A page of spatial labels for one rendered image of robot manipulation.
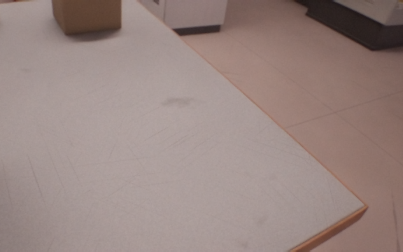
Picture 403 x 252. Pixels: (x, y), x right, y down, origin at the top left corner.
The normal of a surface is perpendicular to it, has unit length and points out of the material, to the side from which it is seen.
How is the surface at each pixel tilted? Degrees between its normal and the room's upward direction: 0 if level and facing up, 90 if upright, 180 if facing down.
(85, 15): 90
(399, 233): 0
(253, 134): 0
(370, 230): 0
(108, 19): 90
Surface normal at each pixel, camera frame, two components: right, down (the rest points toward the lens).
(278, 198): 0.13, -0.78
